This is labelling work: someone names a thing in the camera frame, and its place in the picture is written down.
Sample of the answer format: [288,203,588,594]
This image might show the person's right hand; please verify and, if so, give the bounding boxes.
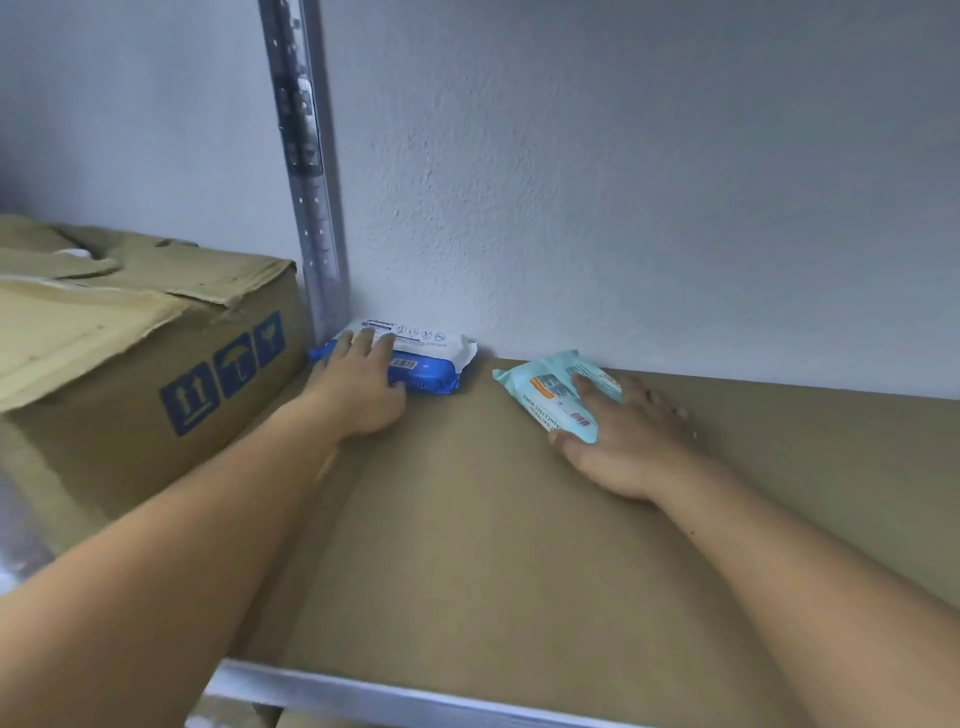
[547,372,699,504]

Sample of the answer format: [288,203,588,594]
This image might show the person's left hand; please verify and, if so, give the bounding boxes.
[300,327,410,444]

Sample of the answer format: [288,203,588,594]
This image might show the large blue Antabax wipes pack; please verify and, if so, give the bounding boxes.
[310,315,479,396]

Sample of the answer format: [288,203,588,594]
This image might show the teal wipes pack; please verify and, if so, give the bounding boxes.
[492,349,624,446]

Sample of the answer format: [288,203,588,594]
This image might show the grey metal shelf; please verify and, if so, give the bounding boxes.
[195,0,960,728]

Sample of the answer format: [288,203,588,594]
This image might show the person's left forearm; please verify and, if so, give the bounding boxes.
[0,397,354,728]

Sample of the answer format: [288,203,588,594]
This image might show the person's right forearm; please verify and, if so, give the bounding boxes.
[645,450,960,728]

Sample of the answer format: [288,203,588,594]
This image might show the cardboard box blue print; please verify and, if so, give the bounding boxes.
[0,214,317,557]

